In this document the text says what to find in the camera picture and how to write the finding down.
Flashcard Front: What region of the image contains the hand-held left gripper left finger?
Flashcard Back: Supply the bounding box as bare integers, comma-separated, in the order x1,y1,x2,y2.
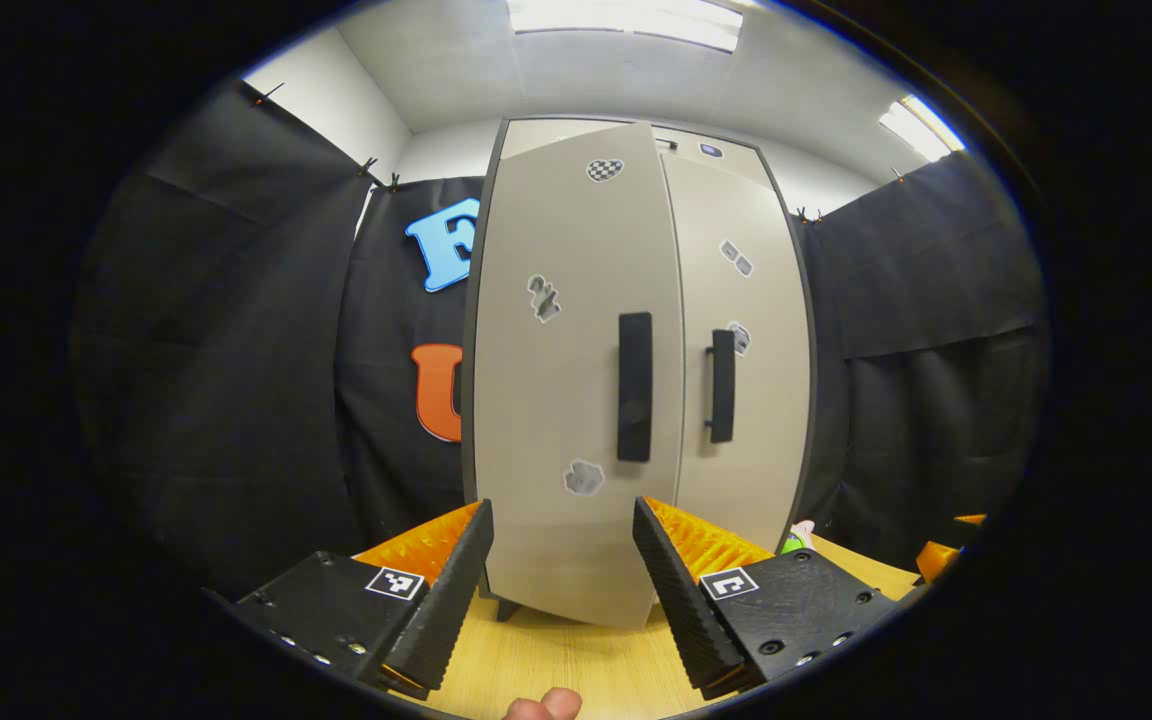
224,499,496,701

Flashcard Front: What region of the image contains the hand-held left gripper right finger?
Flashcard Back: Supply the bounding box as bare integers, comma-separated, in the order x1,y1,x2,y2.
632,496,904,701

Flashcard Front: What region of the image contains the grey cabinet door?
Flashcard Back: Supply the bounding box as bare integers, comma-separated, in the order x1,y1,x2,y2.
473,122,685,629
656,150,812,556

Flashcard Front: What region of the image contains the grey white shoe cabinet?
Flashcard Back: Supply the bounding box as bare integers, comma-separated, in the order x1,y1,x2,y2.
461,117,817,621

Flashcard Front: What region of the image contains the black backdrop cloth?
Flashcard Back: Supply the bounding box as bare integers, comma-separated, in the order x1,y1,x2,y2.
76,80,487,591
786,150,1052,571

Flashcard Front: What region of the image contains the ceiling light panel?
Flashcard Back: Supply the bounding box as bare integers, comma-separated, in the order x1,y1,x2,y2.
506,0,745,53
878,95,967,163

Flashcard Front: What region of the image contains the black door handle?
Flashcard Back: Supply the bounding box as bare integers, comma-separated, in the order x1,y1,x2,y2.
704,330,737,444
618,312,654,463

